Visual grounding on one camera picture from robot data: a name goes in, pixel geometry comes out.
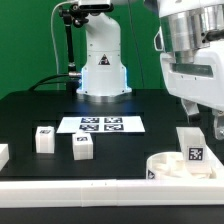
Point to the white fence wall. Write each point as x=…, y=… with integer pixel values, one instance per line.
x=4, y=155
x=94, y=193

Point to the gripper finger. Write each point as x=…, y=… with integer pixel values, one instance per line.
x=192, y=112
x=218, y=124

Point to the white left fence wall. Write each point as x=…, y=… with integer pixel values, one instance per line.
x=4, y=155

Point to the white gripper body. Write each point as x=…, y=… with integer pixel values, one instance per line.
x=207, y=91

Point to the white camera on mount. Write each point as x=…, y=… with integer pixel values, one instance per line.
x=95, y=5

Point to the white front fence wall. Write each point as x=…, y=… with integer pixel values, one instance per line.
x=94, y=193

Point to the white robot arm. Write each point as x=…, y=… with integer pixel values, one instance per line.
x=190, y=41

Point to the paper sheet with tags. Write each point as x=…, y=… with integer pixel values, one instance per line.
x=108, y=124

